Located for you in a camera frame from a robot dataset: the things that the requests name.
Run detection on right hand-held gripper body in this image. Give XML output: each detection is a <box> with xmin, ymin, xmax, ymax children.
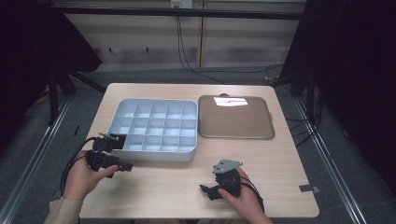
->
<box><xmin>212</xmin><ymin>159</ymin><xmax>244</xmax><ymax>199</ymax></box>

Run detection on metal floor rail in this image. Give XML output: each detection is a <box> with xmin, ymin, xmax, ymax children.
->
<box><xmin>293</xmin><ymin>98</ymin><xmax>368</xmax><ymax>224</ymax></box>
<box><xmin>0</xmin><ymin>98</ymin><xmax>72</xmax><ymax>224</ymax></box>

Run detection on person's right hand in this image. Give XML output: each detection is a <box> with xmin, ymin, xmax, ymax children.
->
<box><xmin>218</xmin><ymin>169</ymin><xmax>274</xmax><ymax>224</ymax></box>

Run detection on black horizontal bar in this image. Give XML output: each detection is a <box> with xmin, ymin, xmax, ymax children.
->
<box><xmin>50</xmin><ymin>6</ymin><xmax>305</xmax><ymax>21</ymax></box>

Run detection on person's left hand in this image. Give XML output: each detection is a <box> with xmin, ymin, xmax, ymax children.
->
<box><xmin>64</xmin><ymin>150</ymin><xmax>120</xmax><ymax>202</ymax></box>

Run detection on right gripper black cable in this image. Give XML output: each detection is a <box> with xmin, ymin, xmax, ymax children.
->
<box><xmin>239</xmin><ymin>181</ymin><xmax>266</xmax><ymax>213</ymax></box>

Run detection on dark curtain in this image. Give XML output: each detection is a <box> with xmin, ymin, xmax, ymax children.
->
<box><xmin>0</xmin><ymin>0</ymin><xmax>104</xmax><ymax>152</ymax></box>
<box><xmin>278</xmin><ymin>0</ymin><xmax>396</xmax><ymax>195</ymax></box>

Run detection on black metal stand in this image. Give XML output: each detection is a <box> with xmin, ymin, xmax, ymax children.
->
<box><xmin>46</xmin><ymin>64</ymin><xmax>107</xmax><ymax>127</ymax></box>

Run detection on grey tape piece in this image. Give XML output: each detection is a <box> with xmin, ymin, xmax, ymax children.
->
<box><xmin>298</xmin><ymin>184</ymin><xmax>321</xmax><ymax>193</ymax></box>

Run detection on light blue divided storage box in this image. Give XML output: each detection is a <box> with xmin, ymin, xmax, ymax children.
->
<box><xmin>106</xmin><ymin>97</ymin><xmax>199</xmax><ymax>163</ymax></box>

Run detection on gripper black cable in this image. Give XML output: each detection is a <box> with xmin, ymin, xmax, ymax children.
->
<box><xmin>60</xmin><ymin>136</ymin><xmax>98</xmax><ymax>197</ymax></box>
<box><xmin>239</xmin><ymin>181</ymin><xmax>266</xmax><ymax>213</ymax></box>

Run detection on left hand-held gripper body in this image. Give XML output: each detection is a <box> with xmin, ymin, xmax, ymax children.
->
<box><xmin>86</xmin><ymin>133</ymin><xmax>121</xmax><ymax>172</ymax></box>

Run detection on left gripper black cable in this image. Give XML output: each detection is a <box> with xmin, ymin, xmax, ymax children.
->
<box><xmin>60</xmin><ymin>136</ymin><xmax>98</xmax><ymax>197</ymax></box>

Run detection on brown square tray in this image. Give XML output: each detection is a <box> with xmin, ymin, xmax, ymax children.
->
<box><xmin>197</xmin><ymin>92</ymin><xmax>276</xmax><ymax>141</ymax></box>

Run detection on white wall socket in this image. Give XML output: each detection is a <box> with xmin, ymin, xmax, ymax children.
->
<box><xmin>170</xmin><ymin>0</ymin><xmax>194</xmax><ymax>9</ymax></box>

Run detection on black wall cables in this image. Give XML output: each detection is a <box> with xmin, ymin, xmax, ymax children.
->
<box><xmin>176</xmin><ymin>15</ymin><xmax>285</xmax><ymax>86</ymax></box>

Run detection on black floor cables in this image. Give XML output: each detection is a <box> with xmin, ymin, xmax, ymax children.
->
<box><xmin>285</xmin><ymin>87</ymin><xmax>325</xmax><ymax>149</ymax></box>

